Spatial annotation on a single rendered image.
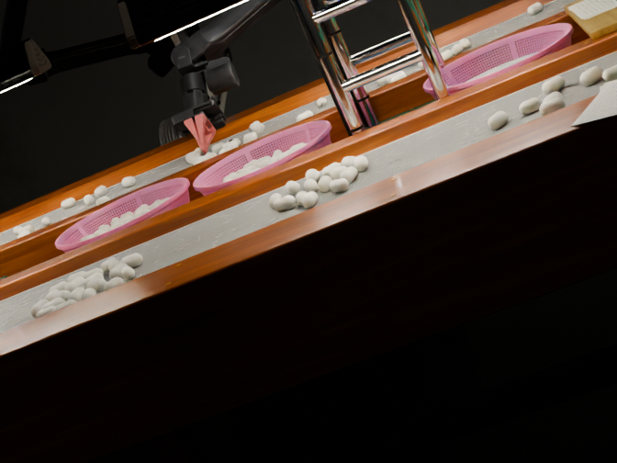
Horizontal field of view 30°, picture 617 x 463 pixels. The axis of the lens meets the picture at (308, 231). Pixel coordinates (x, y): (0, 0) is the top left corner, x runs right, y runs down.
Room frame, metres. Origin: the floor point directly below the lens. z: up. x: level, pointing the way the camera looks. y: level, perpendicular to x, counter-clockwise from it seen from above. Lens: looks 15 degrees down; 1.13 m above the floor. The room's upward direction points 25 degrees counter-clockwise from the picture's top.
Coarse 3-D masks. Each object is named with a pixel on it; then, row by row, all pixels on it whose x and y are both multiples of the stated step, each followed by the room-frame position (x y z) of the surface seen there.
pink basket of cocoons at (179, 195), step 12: (168, 180) 2.16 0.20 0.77; (180, 180) 2.12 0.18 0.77; (144, 192) 2.19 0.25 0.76; (156, 192) 2.17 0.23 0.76; (168, 192) 2.16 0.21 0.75; (180, 192) 2.00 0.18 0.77; (108, 204) 2.19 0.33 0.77; (120, 204) 2.19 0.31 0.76; (132, 204) 2.19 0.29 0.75; (168, 204) 1.97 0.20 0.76; (180, 204) 2.00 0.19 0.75; (96, 216) 2.18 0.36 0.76; (108, 216) 2.18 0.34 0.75; (144, 216) 1.94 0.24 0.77; (72, 228) 2.14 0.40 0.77; (84, 228) 2.15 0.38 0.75; (96, 228) 2.16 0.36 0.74; (120, 228) 1.93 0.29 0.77; (60, 240) 2.08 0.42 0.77; (72, 240) 2.11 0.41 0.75; (84, 240) 1.95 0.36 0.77; (96, 240) 1.94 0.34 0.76
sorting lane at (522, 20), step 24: (576, 0) 2.26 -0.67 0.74; (504, 24) 2.36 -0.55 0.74; (528, 24) 2.24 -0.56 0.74; (408, 72) 2.32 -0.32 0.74; (288, 120) 2.39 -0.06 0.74; (240, 144) 2.37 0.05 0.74; (168, 168) 2.48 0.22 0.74; (120, 192) 2.45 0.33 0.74; (48, 216) 2.58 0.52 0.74; (0, 240) 2.55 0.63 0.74
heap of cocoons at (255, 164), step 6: (300, 144) 2.08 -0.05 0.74; (276, 150) 2.11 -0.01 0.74; (288, 150) 2.06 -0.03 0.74; (294, 150) 2.05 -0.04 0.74; (264, 156) 2.10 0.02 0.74; (276, 156) 2.06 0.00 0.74; (282, 156) 2.04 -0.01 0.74; (252, 162) 2.10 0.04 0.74; (258, 162) 2.10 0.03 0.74; (264, 162) 2.07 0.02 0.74; (270, 162) 2.03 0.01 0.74; (246, 168) 2.08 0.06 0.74; (252, 168) 2.05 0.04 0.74; (258, 168) 2.04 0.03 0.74; (234, 174) 2.08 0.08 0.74; (240, 174) 2.05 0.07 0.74; (246, 174) 2.04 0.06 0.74; (228, 180) 2.04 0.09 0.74
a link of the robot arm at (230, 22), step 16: (256, 0) 2.59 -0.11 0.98; (272, 0) 2.59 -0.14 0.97; (224, 16) 2.59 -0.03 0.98; (240, 16) 2.58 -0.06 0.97; (256, 16) 2.59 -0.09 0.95; (208, 32) 2.58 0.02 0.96; (224, 32) 2.57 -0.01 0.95; (240, 32) 2.59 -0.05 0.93; (176, 48) 2.58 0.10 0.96; (192, 48) 2.56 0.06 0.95; (208, 48) 2.56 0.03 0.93; (224, 48) 2.59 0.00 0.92
